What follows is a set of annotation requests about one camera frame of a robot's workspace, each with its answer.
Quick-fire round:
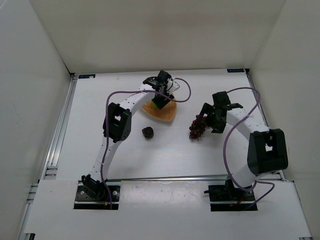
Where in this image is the left blue corner label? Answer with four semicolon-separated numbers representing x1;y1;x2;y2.
78;74;96;79

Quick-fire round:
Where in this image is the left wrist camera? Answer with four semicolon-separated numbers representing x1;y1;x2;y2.
156;70;180;95

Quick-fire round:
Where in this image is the woven triangular fruit basket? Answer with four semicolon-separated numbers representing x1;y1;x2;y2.
141;100;177;122

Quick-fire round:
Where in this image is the aluminium front rail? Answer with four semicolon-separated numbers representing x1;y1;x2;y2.
107;173;285;182

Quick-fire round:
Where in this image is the aluminium side rail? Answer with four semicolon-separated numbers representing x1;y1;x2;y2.
245;68;288;181
39;73;78;180

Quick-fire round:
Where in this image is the blue corner label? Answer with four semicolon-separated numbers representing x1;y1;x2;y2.
78;74;96;79
226;68;245;73

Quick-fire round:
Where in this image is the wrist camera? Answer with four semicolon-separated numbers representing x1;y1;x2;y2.
212;91;231;108
156;70;180;95

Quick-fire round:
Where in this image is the left aluminium side rail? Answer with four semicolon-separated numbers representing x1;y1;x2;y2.
39;73;78;180

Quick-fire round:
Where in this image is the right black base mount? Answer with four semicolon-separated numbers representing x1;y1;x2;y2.
203;185;258;212

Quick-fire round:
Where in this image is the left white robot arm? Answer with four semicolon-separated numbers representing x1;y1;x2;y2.
81;77;180;201

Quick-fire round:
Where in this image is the red fake grape bunch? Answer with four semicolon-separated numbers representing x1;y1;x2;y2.
189;115;208;141

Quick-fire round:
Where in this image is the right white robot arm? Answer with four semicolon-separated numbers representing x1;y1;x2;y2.
192;91;289;194

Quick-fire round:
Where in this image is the right aluminium side rail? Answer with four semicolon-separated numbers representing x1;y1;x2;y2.
245;68;288;181

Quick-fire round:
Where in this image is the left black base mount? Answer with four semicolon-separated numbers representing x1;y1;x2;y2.
73;183;121;211

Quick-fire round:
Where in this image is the green fake apple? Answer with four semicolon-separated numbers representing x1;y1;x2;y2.
151;100;160;110

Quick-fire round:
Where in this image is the right blue corner label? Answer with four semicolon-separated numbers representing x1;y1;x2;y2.
226;68;245;73

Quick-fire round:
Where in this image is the dark purple fake fruit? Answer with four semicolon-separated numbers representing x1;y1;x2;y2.
141;126;154;139

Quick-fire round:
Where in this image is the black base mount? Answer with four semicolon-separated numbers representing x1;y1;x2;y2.
203;185;258;212
73;183;121;211

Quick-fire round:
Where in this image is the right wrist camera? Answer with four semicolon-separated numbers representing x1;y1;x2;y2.
212;91;231;108

